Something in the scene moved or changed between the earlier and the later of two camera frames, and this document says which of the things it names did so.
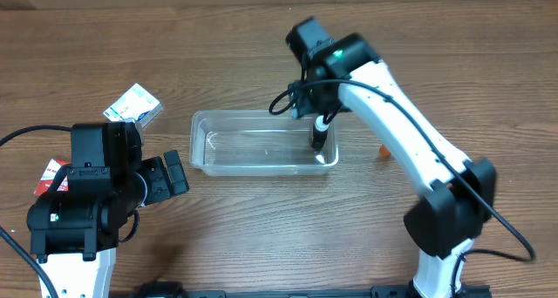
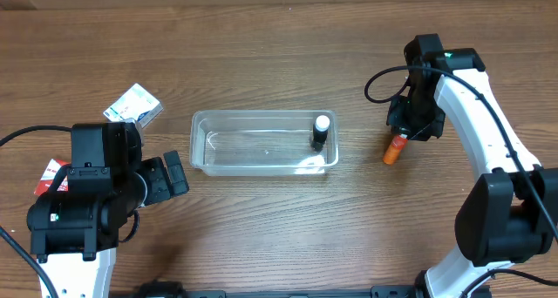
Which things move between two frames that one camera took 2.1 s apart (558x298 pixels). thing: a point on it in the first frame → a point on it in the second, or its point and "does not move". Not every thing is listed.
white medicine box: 137,104 does not move
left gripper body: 161,179 does not move
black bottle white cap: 320,132 does not move
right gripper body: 309,96 → 417,114
